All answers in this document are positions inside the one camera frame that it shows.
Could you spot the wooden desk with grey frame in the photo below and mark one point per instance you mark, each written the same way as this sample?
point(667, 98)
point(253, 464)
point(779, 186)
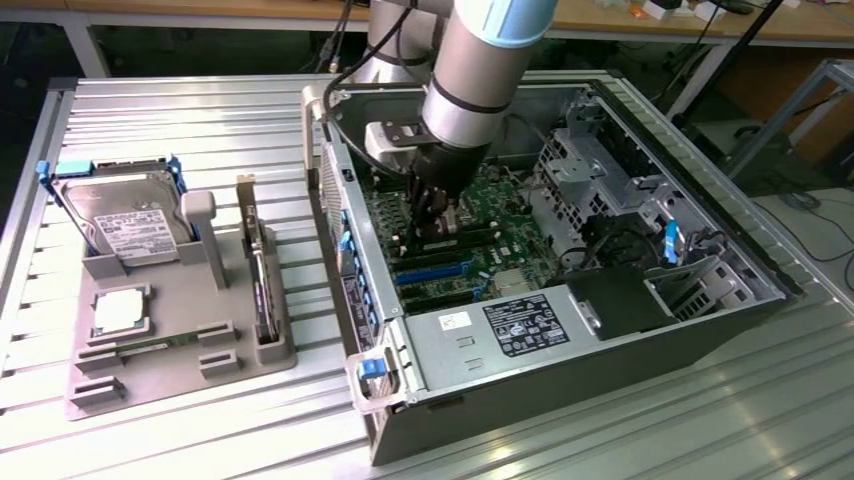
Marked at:
point(667, 22)

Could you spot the metal disk bay cage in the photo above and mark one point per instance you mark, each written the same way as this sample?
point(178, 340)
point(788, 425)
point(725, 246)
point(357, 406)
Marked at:
point(587, 165)

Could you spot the green motherboard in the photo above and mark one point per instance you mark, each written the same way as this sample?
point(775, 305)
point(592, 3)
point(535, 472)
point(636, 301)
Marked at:
point(496, 200)

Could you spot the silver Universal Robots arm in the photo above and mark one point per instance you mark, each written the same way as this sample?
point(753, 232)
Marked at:
point(469, 75)

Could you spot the black RAM slot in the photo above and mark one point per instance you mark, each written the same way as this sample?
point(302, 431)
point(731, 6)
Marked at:
point(467, 239)

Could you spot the black open PC case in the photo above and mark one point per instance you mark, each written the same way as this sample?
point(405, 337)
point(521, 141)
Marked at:
point(587, 390)

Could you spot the aluminium profile frame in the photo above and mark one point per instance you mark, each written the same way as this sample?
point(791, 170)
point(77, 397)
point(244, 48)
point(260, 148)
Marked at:
point(787, 120)

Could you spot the blue case latch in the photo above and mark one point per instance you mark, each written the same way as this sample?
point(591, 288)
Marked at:
point(370, 370)

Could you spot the grey parts rack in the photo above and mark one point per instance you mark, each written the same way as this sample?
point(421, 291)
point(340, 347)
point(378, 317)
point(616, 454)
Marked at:
point(180, 310)

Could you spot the green RAM stick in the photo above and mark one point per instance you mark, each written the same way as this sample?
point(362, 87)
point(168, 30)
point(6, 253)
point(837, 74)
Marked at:
point(156, 345)

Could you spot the black expansion slot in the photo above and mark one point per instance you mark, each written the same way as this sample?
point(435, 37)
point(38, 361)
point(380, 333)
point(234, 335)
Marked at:
point(436, 300)

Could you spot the graphics card with metal bracket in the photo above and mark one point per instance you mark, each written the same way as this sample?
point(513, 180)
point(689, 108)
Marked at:
point(256, 260)

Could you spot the silver chipset heatsink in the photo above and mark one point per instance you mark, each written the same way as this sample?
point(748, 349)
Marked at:
point(513, 285)

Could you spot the hard disk in blue caddy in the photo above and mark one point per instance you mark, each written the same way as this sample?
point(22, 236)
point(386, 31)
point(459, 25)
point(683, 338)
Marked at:
point(120, 215)

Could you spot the grey power supply unit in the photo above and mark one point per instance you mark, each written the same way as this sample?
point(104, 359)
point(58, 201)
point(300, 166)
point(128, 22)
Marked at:
point(507, 345)

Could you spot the blue expansion slot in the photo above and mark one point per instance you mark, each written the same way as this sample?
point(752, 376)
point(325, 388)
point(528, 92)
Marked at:
point(429, 272)

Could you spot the silver CPU chip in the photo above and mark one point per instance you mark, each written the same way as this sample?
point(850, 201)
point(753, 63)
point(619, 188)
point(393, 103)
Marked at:
point(120, 312)

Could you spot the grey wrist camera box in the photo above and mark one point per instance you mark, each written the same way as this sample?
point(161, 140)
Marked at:
point(386, 147)

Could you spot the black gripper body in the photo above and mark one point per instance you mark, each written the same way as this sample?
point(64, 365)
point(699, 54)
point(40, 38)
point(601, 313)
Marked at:
point(448, 167)

